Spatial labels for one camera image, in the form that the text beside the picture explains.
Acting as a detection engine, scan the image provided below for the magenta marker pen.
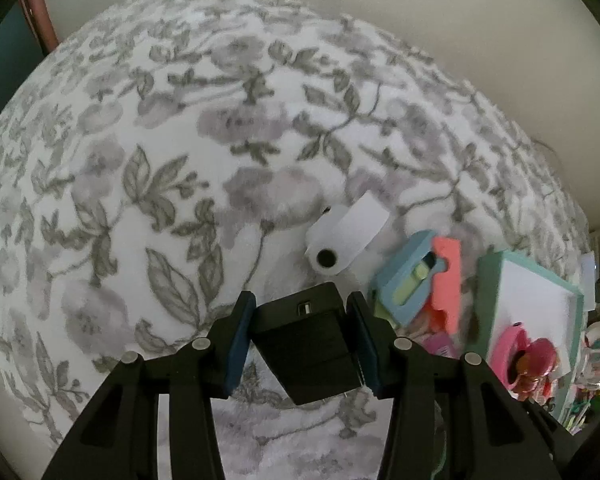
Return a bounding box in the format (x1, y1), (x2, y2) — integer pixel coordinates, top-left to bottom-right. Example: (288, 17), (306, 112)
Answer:
(422, 332), (457, 359)

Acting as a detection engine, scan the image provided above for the pink puppy doll figure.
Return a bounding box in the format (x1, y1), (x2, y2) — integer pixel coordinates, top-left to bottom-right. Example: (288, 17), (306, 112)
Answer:
(507, 338), (560, 405)

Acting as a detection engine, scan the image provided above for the coral blue toy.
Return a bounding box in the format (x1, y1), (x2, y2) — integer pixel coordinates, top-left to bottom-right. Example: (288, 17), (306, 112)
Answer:
(370, 230), (462, 335)

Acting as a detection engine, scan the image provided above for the black power adapter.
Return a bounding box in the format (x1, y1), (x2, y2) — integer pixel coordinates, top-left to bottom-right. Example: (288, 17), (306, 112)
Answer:
(250, 282), (379, 405)

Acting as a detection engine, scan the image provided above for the teal white tray box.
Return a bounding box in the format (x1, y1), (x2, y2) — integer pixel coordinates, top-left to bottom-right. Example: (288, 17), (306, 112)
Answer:
(465, 250), (584, 422)

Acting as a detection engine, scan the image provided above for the white small device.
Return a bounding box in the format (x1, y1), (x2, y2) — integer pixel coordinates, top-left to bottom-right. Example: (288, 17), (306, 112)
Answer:
(580, 252), (598, 289)

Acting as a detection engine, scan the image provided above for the floral grey white blanket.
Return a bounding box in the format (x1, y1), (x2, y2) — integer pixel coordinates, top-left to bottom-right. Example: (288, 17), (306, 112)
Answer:
(0, 0), (590, 479)

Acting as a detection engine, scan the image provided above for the dark teal cabinet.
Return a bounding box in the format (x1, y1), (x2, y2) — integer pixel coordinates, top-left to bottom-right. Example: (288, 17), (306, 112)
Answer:
(0, 2), (44, 114)

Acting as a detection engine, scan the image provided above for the pink wooden post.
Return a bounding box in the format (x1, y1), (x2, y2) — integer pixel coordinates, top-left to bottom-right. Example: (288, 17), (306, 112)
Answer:
(21, 0), (59, 54)

